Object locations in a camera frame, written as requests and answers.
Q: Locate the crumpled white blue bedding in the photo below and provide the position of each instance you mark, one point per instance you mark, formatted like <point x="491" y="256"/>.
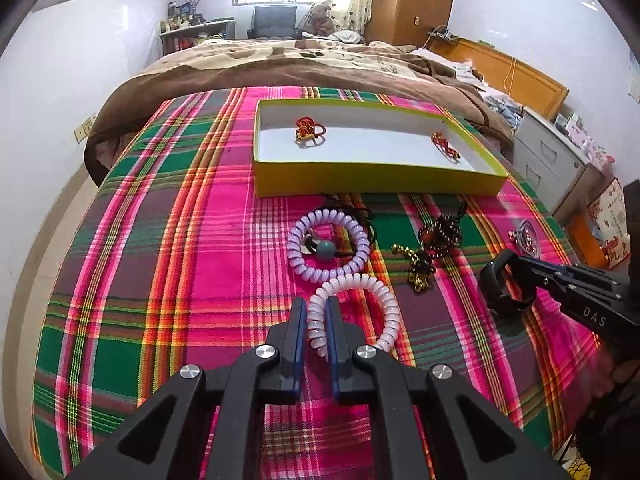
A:
<point x="500" y="105"/>

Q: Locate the power strip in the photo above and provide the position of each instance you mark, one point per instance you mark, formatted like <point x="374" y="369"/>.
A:
<point x="442" y="34"/>

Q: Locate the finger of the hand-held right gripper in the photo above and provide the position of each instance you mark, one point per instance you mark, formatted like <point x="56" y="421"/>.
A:
<point x="542" y="266"/>
<point x="550" y="290"/>

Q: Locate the dark armchair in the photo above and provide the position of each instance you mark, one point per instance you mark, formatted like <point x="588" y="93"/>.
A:
<point x="274" y="22"/>

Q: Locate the brown teddy bear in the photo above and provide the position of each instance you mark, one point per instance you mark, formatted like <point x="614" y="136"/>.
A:
<point x="320" y="21"/>

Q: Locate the grey drawer cabinet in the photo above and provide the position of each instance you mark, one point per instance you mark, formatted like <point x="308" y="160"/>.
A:
<point x="550" y="160"/>

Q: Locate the small boxes on cabinet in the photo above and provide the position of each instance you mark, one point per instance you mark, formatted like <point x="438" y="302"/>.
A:
<point x="582" y="137"/>

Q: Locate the brown fleece blanket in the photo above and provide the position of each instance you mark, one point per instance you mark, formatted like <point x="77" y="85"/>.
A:
<point x="300" y="70"/>

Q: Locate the cluttered wooden shelf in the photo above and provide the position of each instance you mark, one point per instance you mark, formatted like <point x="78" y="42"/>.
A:
<point x="195" y="35"/>

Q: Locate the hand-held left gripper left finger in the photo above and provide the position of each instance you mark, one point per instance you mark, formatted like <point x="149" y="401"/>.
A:
<point x="299" y="345"/>

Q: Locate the red printed gift bag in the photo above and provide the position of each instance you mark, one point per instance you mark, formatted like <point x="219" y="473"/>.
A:
<point x="607" y="220"/>

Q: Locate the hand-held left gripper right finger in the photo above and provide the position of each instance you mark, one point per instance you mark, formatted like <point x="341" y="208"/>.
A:
<point x="334" y="345"/>

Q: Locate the yellow-green cardboard box tray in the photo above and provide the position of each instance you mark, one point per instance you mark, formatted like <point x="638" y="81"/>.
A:
<point x="370" y="135"/>

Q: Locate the black wristband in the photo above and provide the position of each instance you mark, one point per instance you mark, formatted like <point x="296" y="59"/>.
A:
<point x="492" y="300"/>

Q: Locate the person's right forearm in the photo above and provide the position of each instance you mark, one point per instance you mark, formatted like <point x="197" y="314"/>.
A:
<point x="615" y="435"/>

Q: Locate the orange wooden headboard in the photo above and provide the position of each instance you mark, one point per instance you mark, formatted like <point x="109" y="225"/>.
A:
<point x="530" y="77"/>

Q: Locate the red knot ornament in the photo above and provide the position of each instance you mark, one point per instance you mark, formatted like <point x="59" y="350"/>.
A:
<point x="445" y="145"/>
<point x="306" y="130"/>

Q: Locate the white pillow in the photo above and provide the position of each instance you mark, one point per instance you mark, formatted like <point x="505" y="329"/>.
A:
<point x="347" y="36"/>

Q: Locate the wall socket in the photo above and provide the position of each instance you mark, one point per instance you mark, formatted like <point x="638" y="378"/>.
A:
<point x="84" y="129"/>

